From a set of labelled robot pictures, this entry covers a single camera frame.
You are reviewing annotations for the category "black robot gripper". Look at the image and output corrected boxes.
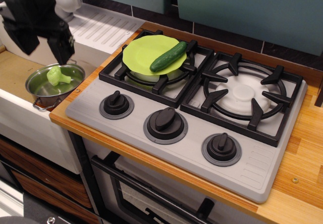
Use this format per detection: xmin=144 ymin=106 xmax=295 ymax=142
xmin=2 ymin=0 xmax=75 ymax=65

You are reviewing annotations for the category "light green toy cauliflower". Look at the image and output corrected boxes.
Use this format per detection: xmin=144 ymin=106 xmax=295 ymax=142
xmin=46 ymin=66 xmax=71 ymax=86

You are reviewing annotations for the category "green toy pickle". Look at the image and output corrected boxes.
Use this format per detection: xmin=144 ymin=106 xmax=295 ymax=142
xmin=149 ymin=41 xmax=187 ymax=73

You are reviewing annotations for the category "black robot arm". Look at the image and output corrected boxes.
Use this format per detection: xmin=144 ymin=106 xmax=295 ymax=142
xmin=1 ymin=0 xmax=75 ymax=65

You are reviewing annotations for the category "small steel pot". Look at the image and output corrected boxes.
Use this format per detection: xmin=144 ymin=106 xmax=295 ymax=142
xmin=25 ymin=63 xmax=85 ymax=111

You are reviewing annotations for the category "lime green plastic plate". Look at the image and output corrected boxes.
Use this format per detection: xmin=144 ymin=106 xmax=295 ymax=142
xmin=122 ymin=35 xmax=187 ymax=76

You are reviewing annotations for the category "grey toy faucet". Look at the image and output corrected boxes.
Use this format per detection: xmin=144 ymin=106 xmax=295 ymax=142
xmin=55 ymin=0 xmax=82 ymax=22

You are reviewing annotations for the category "black left stove knob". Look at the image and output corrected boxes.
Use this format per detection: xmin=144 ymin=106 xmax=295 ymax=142
xmin=99 ymin=90 xmax=134 ymax=120

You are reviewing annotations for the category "black stove knob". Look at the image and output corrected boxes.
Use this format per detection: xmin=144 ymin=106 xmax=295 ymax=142
xmin=201 ymin=133 xmax=242 ymax=167
xmin=99 ymin=90 xmax=134 ymax=120
xmin=143 ymin=107 xmax=188 ymax=145

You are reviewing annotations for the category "wooden drawer front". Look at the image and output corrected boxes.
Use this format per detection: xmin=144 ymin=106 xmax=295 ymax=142
xmin=1 ymin=137 xmax=98 ymax=223

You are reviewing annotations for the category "black middle stove knob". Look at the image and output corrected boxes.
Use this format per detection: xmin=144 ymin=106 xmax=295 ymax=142
xmin=143 ymin=107 xmax=188 ymax=145

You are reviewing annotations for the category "black right burner grate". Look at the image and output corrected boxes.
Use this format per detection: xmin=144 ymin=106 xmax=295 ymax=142
xmin=181 ymin=52 xmax=307 ymax=147

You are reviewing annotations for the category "black right stove knob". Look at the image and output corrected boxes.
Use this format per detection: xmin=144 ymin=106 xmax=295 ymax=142
xmin=201 ymin=133 xmax=242 ymax=167

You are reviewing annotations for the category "grey toy stove top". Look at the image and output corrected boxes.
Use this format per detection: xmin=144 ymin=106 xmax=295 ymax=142
xmin=65 ymin=46 xmax=308 ymax=204

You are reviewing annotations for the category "black oven door handle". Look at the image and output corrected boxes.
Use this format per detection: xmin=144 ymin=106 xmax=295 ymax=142
xmin=90 ymin=152 xmax=214 ymax=223

